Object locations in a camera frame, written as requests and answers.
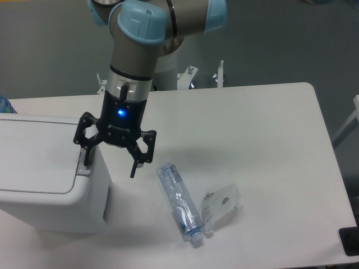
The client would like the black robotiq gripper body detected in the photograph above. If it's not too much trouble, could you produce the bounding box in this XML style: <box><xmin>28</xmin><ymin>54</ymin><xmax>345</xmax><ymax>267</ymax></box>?
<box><xmin>96</xmin><ymin>92</ymin><xmax>147</xmax><ymax>147</ymax></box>

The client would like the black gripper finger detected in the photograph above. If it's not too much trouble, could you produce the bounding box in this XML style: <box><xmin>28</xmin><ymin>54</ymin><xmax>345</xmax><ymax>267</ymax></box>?
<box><xmin>125</xmin><ymin>129</ymin><xmax>157</xmax><ymax>179</ymax></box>
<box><xmin>73</xmin><ymin>112</ymin><xmax>104</xmax><ymax>166</ymax></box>

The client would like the white push-lid trash can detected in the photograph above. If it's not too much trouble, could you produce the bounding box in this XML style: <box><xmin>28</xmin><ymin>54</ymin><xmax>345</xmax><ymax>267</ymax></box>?
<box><xmin>1</xmin><ymin>113</ymin><xmax>113</xmax><ymax>233</ymax></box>

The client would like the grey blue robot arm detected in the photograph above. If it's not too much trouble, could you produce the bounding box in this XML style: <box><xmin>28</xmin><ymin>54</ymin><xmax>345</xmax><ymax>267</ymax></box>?
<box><xmin>73</xmin><ymin>1</ymin><xmax>227</xmax><ymax>169</ymax></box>

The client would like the crushed clear plastic bottle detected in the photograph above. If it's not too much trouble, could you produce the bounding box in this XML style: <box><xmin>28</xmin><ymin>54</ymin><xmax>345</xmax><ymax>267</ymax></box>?
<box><xmin>157</xmin><ymin>163</ymin><xmax>204</xmax><ymax>245</ymax></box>

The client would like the blue patterned object at left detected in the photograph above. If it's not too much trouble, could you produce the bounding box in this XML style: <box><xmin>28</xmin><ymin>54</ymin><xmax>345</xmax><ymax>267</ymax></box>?
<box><xmin>0</xmin><ymin>95</ymin><xmax>17</xmax><ymax>114</ymax></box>

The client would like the clear plastic bag with screws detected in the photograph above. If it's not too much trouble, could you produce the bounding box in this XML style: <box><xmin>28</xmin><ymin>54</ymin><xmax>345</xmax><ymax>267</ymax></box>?
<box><xmin>201</xmin><ymin>183</ymin><xmax>243</xmax><ymax>234</ymax></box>

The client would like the black clamp at table edge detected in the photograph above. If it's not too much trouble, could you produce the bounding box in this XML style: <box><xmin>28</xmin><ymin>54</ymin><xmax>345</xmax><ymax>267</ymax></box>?
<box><xmin>339</xmin><ymin>226</ymin><xmax>358</xmax><ymax>257</ymax></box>

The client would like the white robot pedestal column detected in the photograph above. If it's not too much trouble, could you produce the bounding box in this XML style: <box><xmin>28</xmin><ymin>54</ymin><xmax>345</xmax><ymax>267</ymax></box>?
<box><xmin>152</xmin><ymin>37</ymin><xmax>185</xmax><ymax>91</ymax></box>

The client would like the white metal base frame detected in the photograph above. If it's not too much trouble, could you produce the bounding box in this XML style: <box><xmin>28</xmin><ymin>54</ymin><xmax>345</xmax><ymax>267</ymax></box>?
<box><xmin>96</xmin><ymin>59</ymin><xmax>227</xmax><ymax>95</ymax></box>

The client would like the white frame at right edge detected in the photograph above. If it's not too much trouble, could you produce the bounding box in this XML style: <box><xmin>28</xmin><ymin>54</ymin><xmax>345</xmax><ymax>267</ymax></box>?
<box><xmin>332</xmin><ymin>95</ymin><xmax>358</xmax><ymax>149</ymax></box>

